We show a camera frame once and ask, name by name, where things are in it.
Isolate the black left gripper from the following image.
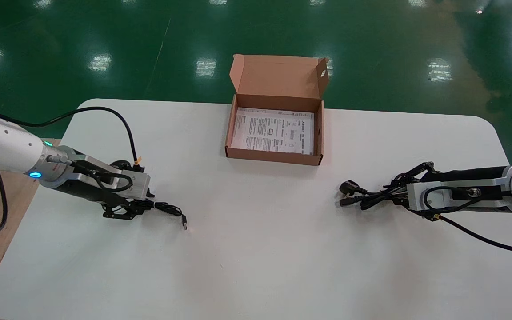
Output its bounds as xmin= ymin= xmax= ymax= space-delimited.
xmin=54 ymin=159 xmax=155 ymax=221

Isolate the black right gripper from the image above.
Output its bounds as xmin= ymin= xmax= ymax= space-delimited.
xmin=389 ymin=162 xmax=512 ymax=219

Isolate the black power cord with plug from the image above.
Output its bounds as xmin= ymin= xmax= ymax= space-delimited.
xmin=339 ymin=179 xmax=410 ymax=210

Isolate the open brown cardboard storage box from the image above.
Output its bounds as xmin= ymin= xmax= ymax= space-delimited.
xmin=225 ymin=54 xmax=330 ymax=166

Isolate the printed white paper sheet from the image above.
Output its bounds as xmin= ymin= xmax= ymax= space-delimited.
xmin=232 ymin=108 xmax=315 ymax=155

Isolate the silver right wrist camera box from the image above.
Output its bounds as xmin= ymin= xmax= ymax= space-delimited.
xmin=406 ymin=180 xmax=479 ymax=212

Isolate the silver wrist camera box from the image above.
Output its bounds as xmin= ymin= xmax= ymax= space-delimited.
xmin=406 ymin=180 xmax=479 ymax=212
xmin=67 ymin=153 xmax=151 ymax=200

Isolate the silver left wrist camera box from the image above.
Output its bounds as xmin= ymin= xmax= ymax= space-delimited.
xmin=67 ymin=153 xmax=151 ymax=200

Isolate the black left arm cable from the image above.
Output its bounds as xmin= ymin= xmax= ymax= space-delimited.
xmin=0 ymin=100 xmax=145 ymax=234

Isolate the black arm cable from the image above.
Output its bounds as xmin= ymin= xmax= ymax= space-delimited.
xmin=0 ymin=100 xmax=145 ymax=234
xmin=423 ymin=184 xmax=512 ymax=257

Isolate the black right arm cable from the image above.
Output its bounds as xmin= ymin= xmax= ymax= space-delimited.
xmin=423 ymin=184 xmax=512 ymax=257

